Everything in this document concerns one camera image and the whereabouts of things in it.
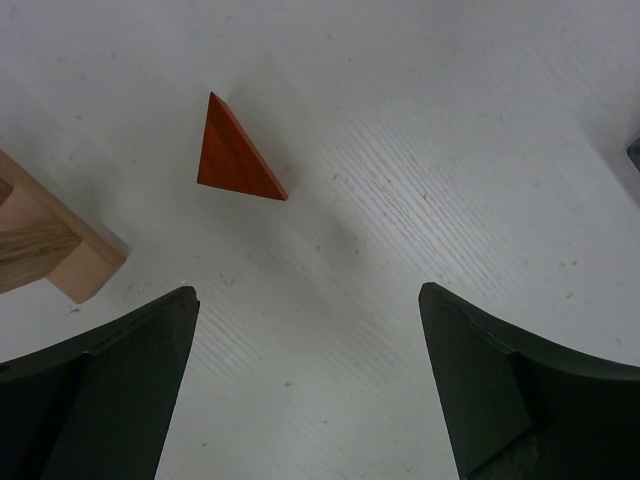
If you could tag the orange triangular wood block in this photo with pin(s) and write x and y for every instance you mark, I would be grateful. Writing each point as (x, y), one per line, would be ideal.
(229, 159)

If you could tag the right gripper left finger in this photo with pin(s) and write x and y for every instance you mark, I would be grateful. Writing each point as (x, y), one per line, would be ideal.
(98, 405)

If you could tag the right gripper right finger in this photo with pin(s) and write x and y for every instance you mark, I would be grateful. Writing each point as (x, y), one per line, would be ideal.
(518, 406)

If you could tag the long light wood block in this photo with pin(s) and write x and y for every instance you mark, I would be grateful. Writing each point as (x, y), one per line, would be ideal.
(90, 265)

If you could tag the tan wood block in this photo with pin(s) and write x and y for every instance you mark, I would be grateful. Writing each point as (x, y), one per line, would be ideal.
(30, 253)

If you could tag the smoky transparent plastic bin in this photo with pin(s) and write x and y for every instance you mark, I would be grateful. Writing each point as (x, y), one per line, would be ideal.
(633, 153)

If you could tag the short light wood block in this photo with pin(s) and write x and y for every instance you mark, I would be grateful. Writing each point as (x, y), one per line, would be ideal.
(5, 191)

